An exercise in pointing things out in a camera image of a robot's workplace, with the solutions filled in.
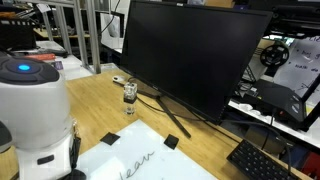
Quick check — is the black monitor stand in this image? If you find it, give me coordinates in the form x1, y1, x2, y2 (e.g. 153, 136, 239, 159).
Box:
128, 77, 193, 139

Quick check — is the tall glass shaker black band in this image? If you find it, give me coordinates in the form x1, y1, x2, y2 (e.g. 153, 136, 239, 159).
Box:
123, 82, 138, 116

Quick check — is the large black computer monitor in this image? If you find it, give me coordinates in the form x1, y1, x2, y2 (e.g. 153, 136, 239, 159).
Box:
119, 0, 274, 125

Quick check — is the black tape square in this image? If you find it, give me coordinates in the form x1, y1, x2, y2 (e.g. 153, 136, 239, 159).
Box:
163, 133, 180, 150
99, 132, 121, 146

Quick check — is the cardboard box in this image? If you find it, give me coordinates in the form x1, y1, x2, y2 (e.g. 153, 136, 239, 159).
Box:
244, 124, 284, 155

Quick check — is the black 3D printer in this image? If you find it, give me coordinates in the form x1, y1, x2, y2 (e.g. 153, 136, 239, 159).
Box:
238, 78, 307, 124

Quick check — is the black filament spool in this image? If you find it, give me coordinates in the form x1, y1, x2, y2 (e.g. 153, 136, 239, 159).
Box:
259, 43, 290, 68

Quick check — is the black keyboard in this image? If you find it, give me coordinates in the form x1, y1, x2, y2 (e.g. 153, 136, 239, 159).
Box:
226, 138, 303, 180

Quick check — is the red book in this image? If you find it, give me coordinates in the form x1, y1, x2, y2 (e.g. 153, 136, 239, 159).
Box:
24, 53, 57, 62

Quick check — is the white handwritten poster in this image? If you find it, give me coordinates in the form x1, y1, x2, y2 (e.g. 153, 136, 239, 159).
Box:
273, 34, 320, 108

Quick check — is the black equipment case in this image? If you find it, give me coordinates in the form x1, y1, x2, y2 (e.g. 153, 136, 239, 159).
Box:
0, 18, 37, 51

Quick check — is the aluminium frame rack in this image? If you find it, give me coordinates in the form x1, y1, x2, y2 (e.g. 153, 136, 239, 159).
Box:
39, 0, 102, 75

